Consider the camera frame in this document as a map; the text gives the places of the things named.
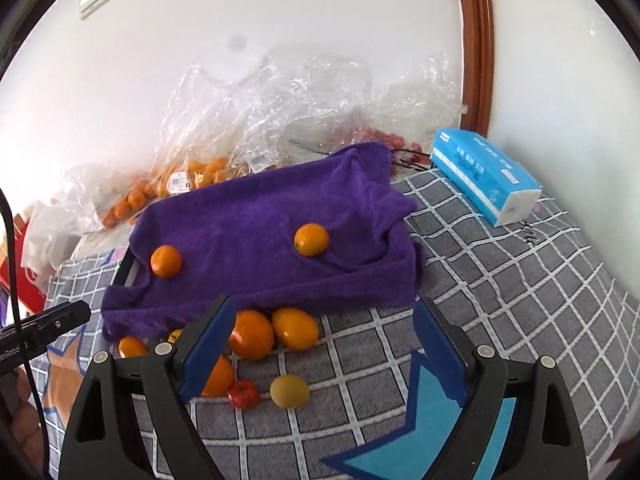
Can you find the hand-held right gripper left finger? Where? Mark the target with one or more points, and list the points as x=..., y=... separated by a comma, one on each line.
x=207, y=355

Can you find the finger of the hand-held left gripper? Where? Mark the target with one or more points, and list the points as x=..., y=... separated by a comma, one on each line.
x=60, y=321

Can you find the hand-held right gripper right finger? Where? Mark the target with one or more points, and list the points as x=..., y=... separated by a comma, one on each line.
x=440, y=355

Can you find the small orange tangerine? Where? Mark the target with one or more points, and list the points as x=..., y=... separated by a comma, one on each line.
x=132, y=347

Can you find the yellow-green citrus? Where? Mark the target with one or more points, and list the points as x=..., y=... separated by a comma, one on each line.
x=289, y=391

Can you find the person's left hand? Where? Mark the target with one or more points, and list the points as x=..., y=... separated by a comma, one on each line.
x=22, y=435

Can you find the big deep orange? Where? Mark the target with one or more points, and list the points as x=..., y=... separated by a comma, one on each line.
x=252, y=335

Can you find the small red tomato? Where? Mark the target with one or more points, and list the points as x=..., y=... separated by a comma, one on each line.
x=243, y=394

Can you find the red paper bag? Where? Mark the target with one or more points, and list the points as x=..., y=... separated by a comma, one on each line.
x=20, y=270

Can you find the white plastic bag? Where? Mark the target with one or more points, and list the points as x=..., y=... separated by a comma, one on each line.
x=55, y=230

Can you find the yellow-orange oval orange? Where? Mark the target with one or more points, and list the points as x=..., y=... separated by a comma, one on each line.
x=296, y=329

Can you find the medium round orange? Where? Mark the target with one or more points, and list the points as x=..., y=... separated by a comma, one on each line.
x=166, y=261

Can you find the crumpled clear plastic bag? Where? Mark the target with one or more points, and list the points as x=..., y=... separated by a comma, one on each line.
x=82, y=185

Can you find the purple towel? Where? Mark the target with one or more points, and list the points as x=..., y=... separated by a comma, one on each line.
x=240, y=220

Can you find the pile of bagged tangerines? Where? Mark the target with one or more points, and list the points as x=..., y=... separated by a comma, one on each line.
x=131, y=200

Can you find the large round orange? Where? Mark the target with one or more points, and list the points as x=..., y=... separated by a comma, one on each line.
x=311, y=240

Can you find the pile of bagged yellow oranges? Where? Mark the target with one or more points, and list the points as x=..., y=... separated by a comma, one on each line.
x=205, y=172

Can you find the blue tissue pack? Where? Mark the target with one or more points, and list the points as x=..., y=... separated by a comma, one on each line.
x=480, y=170

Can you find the clear bag with label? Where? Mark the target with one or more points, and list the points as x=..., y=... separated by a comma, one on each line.
x=195, y=110

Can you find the clear bag with barcode sticker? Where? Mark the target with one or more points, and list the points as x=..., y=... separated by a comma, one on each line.
x=265, y=110

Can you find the large clear plastic bag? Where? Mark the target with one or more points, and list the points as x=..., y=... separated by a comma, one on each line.
x=390, y=95

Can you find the brown wooden door frame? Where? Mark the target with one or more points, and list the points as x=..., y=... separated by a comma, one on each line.
x=475, y=35

